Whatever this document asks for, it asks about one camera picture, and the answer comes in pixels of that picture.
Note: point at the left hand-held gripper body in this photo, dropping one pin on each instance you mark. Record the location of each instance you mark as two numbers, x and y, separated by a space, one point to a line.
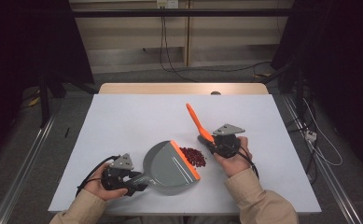
123 162

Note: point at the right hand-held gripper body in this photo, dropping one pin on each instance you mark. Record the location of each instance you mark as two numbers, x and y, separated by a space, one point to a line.
227 144

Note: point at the group of red beans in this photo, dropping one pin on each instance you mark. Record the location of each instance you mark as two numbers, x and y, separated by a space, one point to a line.
194 157

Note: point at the orange brush with grey bristles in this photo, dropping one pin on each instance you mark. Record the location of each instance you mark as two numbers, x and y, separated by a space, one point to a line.
198 123

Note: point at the grey dustpan with orange edge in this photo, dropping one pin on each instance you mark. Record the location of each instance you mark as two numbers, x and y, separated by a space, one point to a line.
166 168

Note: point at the person's right hand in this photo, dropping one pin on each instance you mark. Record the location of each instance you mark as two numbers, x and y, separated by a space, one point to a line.
236 165

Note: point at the person's left hand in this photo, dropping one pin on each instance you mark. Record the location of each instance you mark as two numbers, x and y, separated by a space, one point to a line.
93 186

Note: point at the white table cover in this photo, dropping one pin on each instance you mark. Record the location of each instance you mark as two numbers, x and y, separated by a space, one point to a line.
138 118

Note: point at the dark round table grommet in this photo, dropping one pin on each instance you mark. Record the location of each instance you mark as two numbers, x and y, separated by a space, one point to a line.
215 92

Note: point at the small black floor object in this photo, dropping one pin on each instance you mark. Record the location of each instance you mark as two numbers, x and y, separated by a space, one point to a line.
66 132

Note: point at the wooden table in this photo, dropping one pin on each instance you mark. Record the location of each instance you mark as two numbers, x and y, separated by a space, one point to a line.
170 88

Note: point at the white power strip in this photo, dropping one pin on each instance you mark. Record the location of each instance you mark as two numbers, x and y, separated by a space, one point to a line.
310 136

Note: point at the black stand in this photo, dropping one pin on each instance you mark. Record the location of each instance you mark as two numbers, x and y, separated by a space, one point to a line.
44 99
299 90

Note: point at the black horizontal bar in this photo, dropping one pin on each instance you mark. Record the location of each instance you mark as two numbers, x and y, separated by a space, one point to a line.
182 12

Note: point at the black curtain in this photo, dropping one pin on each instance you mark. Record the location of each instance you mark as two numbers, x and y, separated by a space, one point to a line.
341 46
20 46

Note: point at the metal floor rail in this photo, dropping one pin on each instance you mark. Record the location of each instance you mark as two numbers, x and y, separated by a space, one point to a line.
325 174
23 168

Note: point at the white wall socket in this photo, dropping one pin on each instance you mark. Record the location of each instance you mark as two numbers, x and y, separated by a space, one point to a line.
167 3

